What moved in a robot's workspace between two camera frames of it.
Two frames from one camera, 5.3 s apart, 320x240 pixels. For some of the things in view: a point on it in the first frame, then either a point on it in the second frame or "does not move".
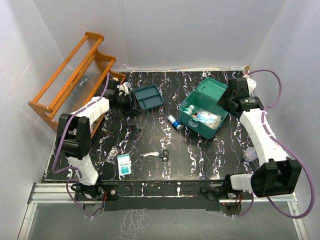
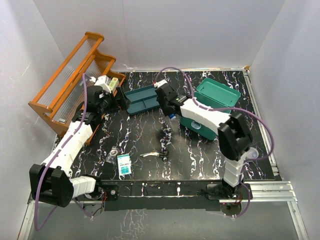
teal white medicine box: [124, 164] does not move
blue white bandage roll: [178, 126] -> [172, 116]
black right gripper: [222, 104] -> [165, 111]
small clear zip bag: [111, 158] does not move
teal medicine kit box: [199, 112] does not move
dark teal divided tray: [148, 97] does not move
